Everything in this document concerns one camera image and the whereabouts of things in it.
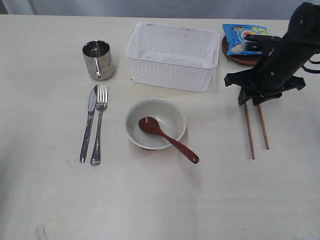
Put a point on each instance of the white plastic woven basket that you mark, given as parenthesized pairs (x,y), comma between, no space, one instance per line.
(173,57)

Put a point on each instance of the white backdrop curtain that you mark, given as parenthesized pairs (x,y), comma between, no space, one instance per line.
(182,9)

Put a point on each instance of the silver metal fork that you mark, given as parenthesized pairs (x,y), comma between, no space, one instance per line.
(101,106)

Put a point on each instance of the brown wooden plate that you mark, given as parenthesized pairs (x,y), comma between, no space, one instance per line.
(247,60)

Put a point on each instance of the blue chips bag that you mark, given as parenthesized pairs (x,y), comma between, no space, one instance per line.
(235,34)

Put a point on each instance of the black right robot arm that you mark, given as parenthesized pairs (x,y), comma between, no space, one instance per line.
(304,23)

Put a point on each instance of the brown wooden chopstick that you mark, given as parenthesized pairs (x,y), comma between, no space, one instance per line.
(263,126)
(249,131)

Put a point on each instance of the speckled white ceramic bowl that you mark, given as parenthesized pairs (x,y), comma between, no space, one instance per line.
(169,116)

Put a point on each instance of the dark red wooden spoon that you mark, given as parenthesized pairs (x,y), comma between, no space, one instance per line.
(172,140)

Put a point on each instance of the stainless steel cup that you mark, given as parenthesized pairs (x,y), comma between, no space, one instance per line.
(98,59)

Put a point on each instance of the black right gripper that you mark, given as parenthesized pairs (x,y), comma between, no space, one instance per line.
(275,73)

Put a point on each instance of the silver table knife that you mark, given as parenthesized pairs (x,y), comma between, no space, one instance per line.
(90,116)

